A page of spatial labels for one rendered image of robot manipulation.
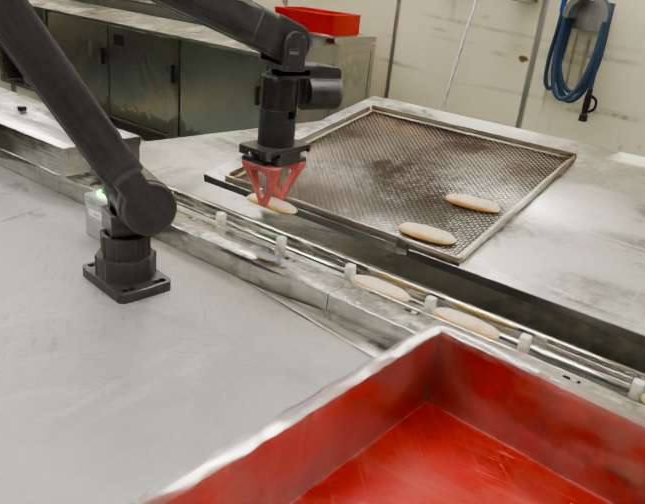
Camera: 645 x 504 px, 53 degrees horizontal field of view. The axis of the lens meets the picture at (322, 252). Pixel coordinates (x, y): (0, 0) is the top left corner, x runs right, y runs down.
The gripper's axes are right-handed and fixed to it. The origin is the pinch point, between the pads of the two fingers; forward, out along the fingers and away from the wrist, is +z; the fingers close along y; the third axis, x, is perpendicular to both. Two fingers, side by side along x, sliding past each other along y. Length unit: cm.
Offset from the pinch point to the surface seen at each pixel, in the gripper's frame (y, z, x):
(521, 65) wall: 371, 13, 101
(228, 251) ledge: -8.8, 7.0, 0.5
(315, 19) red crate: 289, -2, 218
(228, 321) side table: -19.2, 10.9, -10.1
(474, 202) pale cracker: 27.7, -0.1, -23.0
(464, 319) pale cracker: -0.5, 6.7, -36.2
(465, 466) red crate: -23, 10, -48
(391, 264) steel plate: 15.2, 10.9, -15.4
